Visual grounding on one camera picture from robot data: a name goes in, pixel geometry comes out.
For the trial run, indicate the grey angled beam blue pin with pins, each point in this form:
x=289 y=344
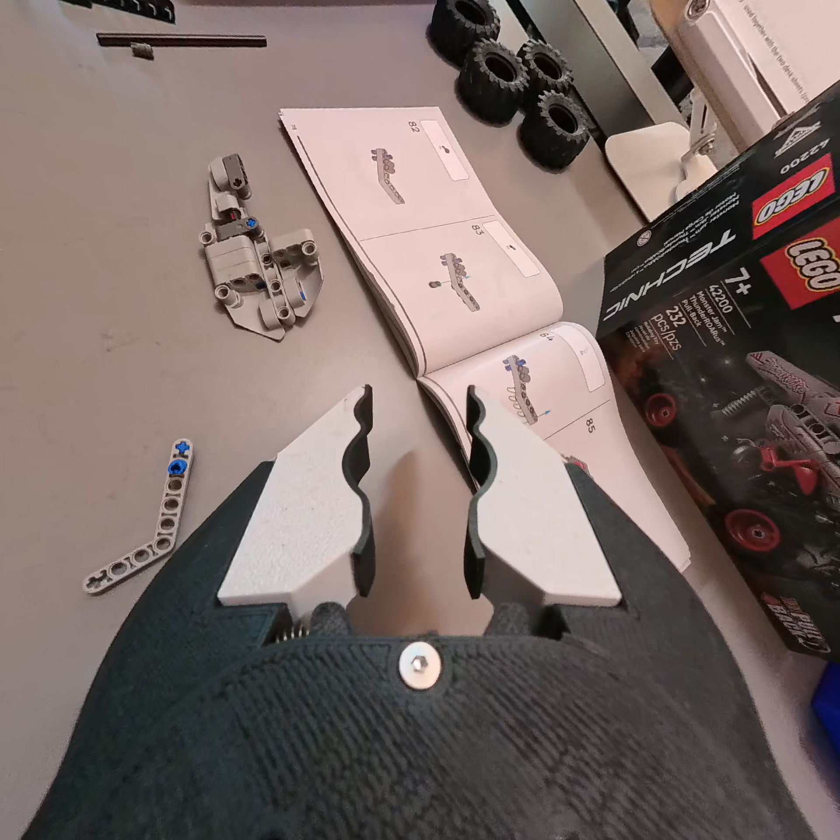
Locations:
x=172 y=499

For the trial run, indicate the black toy beam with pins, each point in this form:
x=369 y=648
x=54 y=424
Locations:
x=131 y=8

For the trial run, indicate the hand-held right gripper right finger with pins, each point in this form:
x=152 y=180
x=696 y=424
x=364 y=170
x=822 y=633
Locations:
x=538 y=525

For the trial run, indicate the small dark grey connector piece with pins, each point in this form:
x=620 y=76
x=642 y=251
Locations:
x=142 y=51

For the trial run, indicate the grey brick assembly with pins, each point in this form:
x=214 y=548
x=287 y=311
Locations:
x=236 y=262

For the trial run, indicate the blue plastic bin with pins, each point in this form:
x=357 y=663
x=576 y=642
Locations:
x=828 y=709

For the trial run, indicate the black toy car box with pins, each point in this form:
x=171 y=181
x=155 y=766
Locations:
x=709 y=394

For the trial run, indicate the white instruction booklet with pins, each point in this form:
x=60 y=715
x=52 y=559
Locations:
x=394 y=216

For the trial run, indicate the white sign stand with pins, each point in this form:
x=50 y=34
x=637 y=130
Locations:
x=643 y=164

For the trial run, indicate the black toy axle rod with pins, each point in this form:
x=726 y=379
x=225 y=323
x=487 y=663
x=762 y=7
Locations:
x=197 y=40

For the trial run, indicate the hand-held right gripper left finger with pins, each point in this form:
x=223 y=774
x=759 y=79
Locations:
x=302 y=518

